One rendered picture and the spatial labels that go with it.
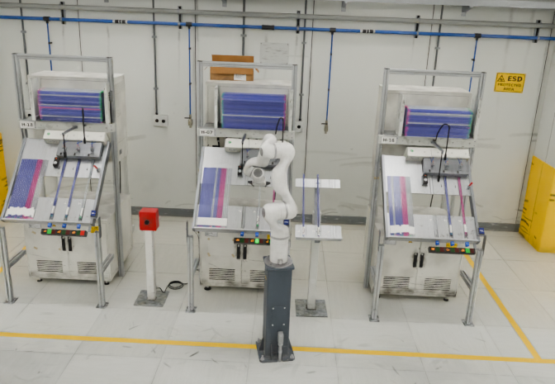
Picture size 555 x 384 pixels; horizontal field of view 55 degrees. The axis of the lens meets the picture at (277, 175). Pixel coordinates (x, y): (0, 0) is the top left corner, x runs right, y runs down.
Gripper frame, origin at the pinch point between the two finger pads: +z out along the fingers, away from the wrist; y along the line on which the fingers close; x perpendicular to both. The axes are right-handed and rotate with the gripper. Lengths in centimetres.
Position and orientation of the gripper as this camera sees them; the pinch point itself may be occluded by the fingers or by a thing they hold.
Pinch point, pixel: (259, 185)
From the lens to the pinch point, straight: 404.2
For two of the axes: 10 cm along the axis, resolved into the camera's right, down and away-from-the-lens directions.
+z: 0.0, 2.9, 9.6
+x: -0.5, 9.6, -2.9
